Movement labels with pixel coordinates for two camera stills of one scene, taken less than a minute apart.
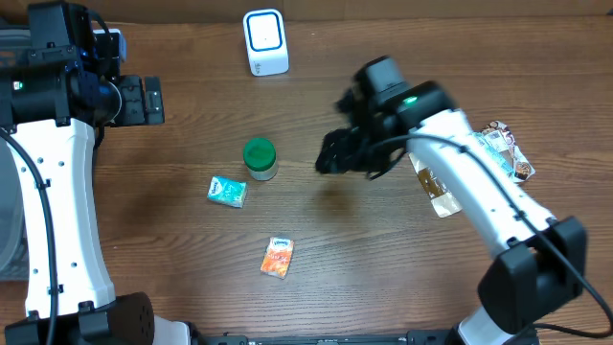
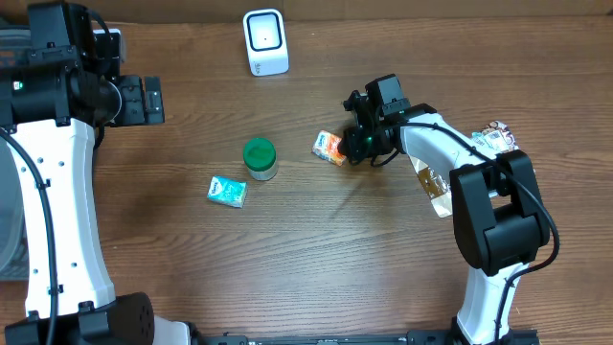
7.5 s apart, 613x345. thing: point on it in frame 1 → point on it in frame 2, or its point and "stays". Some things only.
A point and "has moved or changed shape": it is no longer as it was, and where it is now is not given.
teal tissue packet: (228, 191) stays
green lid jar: (260, 155) stays
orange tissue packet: (277, 257) has moved or changed shape
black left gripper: (132, 100) stays
